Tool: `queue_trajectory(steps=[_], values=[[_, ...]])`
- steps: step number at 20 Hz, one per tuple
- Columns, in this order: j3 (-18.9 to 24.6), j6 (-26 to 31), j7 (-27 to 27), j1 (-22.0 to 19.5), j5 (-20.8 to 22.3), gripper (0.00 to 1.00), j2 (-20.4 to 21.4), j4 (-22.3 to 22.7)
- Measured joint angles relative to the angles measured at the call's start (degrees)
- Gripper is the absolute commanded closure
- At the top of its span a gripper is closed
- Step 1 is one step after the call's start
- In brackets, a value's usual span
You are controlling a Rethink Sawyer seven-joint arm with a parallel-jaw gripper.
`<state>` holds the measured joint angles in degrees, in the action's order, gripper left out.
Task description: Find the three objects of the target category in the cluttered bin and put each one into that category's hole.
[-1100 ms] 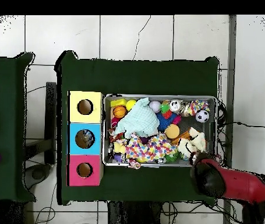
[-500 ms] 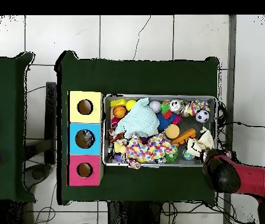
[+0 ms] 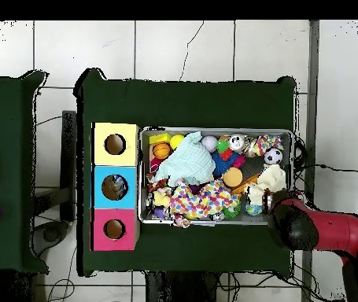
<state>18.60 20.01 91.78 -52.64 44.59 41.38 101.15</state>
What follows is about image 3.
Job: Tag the orange toy brick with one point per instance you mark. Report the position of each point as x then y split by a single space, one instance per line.
244 185

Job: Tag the orange basketball toy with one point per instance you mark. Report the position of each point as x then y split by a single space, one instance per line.
161 150

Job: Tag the crushed clear plastic bottle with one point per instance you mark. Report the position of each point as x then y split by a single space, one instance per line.
120 184

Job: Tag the colourful polka dot cloth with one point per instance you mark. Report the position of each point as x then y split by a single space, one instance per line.
200 199

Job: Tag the mint green cloth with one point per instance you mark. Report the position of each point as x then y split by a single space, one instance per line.
188 160

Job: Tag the dark green tablecloth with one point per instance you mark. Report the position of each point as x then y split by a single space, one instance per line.
8 125
197 103

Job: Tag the small soccer ball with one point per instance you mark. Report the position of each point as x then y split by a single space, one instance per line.
273 155

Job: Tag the globe print ball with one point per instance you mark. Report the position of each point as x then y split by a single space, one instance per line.
253 210

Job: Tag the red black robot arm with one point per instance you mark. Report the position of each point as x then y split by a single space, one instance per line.
323 226

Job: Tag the peach foam disc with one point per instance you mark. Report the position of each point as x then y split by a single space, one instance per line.
232 176

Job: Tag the wooden box with three holes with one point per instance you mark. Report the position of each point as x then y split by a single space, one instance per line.
128 157

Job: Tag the crushed silver can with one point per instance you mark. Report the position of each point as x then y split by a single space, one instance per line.
238 143

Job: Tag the cream knitted cloth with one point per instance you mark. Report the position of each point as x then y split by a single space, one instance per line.
271 179

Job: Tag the silver mesh bin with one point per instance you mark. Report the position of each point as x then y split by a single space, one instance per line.
216 130

